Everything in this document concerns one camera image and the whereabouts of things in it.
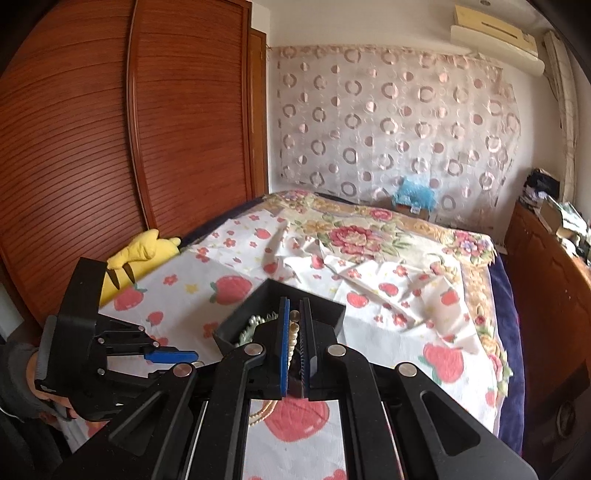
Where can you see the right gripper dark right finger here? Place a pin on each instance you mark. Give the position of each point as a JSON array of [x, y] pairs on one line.
[[308, 348]]

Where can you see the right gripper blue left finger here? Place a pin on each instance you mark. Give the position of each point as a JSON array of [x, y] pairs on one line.
[[283, 341]]

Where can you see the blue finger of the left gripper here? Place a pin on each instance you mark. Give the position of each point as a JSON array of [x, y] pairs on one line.
[[170, 356]]

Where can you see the person's left hand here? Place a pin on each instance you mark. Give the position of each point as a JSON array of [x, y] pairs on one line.
[[39, 394]]

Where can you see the floral bed quilt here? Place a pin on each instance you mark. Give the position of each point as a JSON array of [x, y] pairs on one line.
[[357, 234]]

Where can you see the yellow plush toy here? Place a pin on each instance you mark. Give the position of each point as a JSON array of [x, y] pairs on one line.
[[143, 254]]

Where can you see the strawberry print white cloth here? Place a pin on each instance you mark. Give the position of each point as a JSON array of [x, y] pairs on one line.
[[211, 297]]

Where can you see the blue plush toy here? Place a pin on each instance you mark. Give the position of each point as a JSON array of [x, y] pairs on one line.
[[415, 195]]

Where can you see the circle pattern sheer curtain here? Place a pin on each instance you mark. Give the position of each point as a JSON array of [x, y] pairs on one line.
[[353, 121]]

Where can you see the brown wooden side cabinet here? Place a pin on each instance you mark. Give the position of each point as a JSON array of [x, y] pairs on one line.
[[552, 296]]

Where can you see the clutter pile on cabinet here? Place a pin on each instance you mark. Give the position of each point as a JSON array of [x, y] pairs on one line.
[[540, 195]]

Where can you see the white air conditioner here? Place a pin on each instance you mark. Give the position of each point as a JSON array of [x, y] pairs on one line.
[[497, 39]]

